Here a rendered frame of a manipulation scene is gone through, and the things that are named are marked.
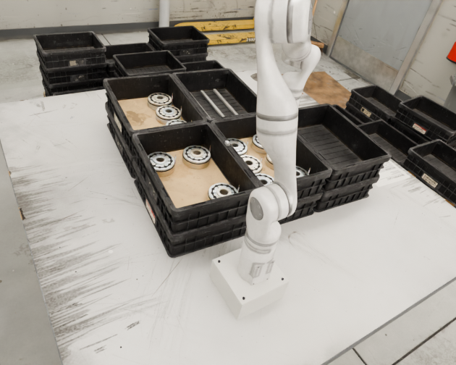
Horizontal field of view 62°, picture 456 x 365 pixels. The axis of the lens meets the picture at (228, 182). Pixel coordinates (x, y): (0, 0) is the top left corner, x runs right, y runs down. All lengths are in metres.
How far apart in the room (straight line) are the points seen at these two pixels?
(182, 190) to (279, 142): 0.54
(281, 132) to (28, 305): 1.56
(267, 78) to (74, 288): 0.80
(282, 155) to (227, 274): 0.44
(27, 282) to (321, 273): 1.42
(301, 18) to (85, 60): 2.18
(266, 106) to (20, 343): 1.54
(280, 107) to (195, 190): 0.57
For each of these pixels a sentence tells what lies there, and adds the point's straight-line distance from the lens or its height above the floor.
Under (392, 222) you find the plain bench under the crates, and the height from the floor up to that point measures 0.70.
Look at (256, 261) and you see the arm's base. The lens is 1.05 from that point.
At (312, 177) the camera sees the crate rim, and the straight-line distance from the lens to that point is 1.31.
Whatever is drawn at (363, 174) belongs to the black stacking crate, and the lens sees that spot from 1.55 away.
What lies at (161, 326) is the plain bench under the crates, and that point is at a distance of 1.14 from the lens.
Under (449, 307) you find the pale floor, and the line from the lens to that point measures 2.53.
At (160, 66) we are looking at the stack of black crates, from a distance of 2.84.
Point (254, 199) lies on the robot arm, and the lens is 0.91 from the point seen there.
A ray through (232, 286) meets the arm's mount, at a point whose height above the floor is 0.78.
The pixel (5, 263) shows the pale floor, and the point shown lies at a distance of 2.23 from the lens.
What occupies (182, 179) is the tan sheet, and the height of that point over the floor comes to 0.83.
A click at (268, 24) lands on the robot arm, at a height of 1.47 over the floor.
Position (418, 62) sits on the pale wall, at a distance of 4.33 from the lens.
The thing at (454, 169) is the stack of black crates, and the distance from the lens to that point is 2.62.
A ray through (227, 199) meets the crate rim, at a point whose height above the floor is 0.93.
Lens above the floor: 1.71
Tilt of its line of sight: 41 degrees down
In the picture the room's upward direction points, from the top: 11 degrees clockwise
